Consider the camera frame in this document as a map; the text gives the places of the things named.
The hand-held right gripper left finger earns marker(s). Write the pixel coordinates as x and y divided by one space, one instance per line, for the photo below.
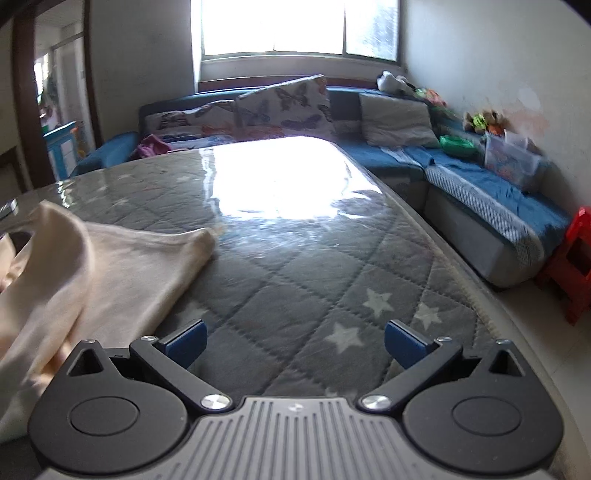
187 345

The butterfly print pillow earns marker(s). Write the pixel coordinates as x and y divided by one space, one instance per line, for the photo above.
286 106
194 121

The grey patterned sofa throw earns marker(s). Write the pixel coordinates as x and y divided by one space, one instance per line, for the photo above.
489 212

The blue sofa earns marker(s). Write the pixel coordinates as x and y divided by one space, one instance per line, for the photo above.
120 147

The grey pillow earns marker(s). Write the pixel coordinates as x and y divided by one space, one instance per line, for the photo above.
397 120

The pink cloth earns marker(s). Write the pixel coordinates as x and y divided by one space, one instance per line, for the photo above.
152 146

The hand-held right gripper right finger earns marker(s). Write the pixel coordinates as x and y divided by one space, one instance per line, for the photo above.
404 346

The red plastic stool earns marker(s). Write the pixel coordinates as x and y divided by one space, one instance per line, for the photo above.
570 263

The brown plush toy green vest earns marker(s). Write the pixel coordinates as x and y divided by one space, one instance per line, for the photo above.
474 122

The light blue cabinet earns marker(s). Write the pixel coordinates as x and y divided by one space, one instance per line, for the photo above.
62 147

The orange green plush toy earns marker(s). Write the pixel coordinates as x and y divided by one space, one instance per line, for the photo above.
431 96

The cream long-sleeve top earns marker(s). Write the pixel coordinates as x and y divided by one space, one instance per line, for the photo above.
115 258

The clear plastic storage box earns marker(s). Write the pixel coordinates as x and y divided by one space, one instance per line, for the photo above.
510 161

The brown wooden door frame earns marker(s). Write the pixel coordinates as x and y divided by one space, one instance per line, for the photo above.
25 92

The panda plush toy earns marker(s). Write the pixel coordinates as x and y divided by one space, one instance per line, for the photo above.
392 83

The window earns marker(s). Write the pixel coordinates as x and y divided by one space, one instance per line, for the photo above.
277 27

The green bowl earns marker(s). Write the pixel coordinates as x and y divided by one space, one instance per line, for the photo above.
457 145

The blue sofa cover cloth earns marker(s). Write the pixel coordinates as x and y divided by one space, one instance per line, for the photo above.
461 161

